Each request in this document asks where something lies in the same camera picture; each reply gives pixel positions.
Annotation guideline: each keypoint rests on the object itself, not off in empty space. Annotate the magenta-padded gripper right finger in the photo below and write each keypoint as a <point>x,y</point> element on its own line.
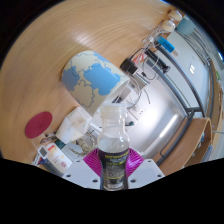
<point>146,171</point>

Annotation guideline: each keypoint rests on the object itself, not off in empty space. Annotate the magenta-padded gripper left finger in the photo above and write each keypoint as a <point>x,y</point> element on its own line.
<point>80,173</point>

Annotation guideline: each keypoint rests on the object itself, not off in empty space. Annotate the clear bottle with dark label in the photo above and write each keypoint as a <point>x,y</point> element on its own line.
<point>113,143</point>

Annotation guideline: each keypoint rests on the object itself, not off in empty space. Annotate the small white thermometer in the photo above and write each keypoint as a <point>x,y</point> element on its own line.
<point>43,152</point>

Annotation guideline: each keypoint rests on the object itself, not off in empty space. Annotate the white tissue pack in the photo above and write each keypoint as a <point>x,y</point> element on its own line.
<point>73,125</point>

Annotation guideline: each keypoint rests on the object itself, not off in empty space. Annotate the flat round red coaster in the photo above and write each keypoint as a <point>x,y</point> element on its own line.
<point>38,125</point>

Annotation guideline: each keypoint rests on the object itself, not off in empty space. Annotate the white mug with blue patches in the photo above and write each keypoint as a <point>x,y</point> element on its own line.
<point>93,80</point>

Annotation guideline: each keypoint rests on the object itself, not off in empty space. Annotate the small black jar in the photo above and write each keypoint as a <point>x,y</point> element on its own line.
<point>128,66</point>

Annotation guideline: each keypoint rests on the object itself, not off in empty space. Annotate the black electric shaver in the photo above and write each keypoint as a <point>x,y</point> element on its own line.
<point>156,60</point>

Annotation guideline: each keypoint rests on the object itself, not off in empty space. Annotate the small blue bottle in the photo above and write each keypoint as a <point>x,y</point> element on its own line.
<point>165,44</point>

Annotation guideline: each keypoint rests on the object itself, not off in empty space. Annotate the white tape roll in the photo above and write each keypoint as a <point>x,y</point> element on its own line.
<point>168,25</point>
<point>175,14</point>

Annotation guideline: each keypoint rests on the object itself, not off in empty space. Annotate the bed with teal bedding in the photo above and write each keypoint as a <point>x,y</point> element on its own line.
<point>185,26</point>

